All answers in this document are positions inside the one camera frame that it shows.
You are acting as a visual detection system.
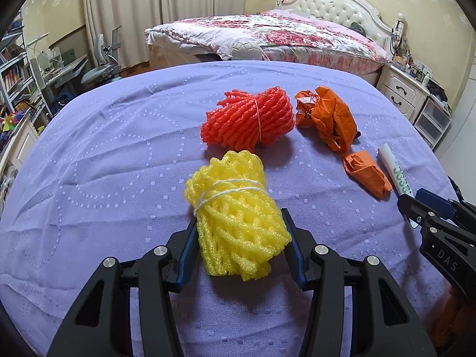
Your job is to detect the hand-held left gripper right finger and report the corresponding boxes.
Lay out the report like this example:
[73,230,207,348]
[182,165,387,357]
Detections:
[281,208,438,357]

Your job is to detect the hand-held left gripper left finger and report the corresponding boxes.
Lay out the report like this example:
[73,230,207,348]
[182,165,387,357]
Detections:
[46,217,200,357]

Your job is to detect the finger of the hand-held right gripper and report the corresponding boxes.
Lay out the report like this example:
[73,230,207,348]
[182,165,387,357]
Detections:
[415,188,476,236]
[397,194,476,248]

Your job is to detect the white tube with green print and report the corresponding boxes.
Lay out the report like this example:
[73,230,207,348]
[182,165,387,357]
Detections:
[377,145,421,231]

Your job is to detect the yellow foam fruit net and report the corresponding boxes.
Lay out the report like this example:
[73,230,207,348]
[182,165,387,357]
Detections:
[184,150,293,282]

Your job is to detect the orange fabric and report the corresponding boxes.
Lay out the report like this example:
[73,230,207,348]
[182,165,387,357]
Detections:
[428,286,476,351]

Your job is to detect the small orange plastic bag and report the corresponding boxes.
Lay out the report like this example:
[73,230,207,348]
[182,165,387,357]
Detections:
[342,151,394,199]

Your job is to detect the clear plastic drawer unit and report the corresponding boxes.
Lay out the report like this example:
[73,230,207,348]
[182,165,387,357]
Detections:
[413,95,453,150]

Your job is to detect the purple tablecloth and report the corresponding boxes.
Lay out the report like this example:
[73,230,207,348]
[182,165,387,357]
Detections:
[0,60,462,357]

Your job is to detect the dark cloth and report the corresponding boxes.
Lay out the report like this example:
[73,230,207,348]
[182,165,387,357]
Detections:
[428,78,451,103]

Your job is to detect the white nightstand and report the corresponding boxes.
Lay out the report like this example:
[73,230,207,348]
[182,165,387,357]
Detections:
[375,61,430,123]

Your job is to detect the large orange plastic bag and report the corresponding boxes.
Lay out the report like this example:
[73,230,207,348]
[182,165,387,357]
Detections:
[295,85,361,154]

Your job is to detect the clutter of small bottles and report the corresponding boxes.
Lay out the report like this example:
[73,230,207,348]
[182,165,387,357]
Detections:
[392,50,436,82]

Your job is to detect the red foam fruit net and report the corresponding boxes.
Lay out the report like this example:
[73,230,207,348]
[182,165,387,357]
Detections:
[200,86,295,152]

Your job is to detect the white low cabinet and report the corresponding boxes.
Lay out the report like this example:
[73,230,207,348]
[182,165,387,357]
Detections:
[0,119,38,181]

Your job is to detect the grey desk chair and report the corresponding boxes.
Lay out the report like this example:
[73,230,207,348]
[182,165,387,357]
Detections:
[80,26,124,87]

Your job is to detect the white bed with tufted headboard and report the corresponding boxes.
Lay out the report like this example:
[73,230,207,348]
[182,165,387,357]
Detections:
[145,0,395,79]

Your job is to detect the floral quilt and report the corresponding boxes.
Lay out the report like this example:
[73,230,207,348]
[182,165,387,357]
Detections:
[147,12,387,64]

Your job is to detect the white study desk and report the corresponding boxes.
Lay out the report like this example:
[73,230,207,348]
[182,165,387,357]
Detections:
[30,50,90,95]

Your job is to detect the cream curtains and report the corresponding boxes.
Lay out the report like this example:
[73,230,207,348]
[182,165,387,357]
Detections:
[82,0,247,72]

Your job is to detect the bookshelf with books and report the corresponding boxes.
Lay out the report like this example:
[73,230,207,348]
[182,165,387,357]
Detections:
[0,11,42,120]

